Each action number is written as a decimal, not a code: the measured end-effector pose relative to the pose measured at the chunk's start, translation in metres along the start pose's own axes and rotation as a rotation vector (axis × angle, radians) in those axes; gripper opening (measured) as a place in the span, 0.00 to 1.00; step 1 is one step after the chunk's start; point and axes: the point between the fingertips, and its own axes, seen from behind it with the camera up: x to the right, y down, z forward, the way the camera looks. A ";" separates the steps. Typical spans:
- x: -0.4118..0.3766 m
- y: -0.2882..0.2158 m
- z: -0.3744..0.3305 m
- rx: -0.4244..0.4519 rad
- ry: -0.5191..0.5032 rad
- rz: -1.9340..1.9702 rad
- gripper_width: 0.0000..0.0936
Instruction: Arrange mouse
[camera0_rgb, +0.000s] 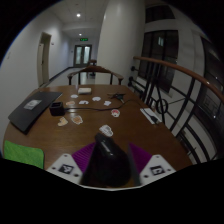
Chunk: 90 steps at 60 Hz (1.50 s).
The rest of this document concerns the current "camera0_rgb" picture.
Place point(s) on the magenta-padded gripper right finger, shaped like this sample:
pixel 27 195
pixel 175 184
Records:
pixel 156 170

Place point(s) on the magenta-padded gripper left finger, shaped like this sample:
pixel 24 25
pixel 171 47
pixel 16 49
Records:
pixel 65 168

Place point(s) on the black computer mouse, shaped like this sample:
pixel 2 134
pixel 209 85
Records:
pixel 106 163

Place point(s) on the green mouse pad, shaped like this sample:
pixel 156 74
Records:
pixel 23 154

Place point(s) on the small pale paper sticker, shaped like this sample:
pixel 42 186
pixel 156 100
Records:
pixel 96 98
pixel 77 119
pixel 106 130
pixel 70 103
pixel 62 121
pixel 74 96
pixel 83 102
pixel 107 103

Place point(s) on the flat white device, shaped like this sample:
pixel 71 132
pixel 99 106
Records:
pixel 150 115

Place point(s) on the small black box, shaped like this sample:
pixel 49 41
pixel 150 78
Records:
pixel 56 109

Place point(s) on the black closed laptop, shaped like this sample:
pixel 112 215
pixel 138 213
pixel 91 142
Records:
pixel 31 108

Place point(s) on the red and white sticker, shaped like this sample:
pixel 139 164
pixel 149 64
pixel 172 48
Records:
pixel 115 113

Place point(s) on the small white box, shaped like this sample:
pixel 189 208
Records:
pixel 84 90

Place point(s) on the black key bundle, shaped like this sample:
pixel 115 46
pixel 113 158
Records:
pixel 116 96

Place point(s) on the black railing with wooden handrail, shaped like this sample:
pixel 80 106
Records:
pixel 180 70

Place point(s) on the wooden armchair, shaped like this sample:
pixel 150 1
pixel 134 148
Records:
pixel 95 70

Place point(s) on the dark wooden chair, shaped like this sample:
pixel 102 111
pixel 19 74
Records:
pixel 92 62

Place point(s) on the pale side door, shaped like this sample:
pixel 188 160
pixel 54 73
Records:
pixel 43 60

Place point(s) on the glazed double door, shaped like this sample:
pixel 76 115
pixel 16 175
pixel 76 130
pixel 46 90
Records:
pixel 82 55

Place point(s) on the dark framed window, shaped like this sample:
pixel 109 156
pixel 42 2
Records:
pixel 160 53

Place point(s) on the green exit sign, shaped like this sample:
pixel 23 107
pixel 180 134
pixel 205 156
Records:
pixel 83 39

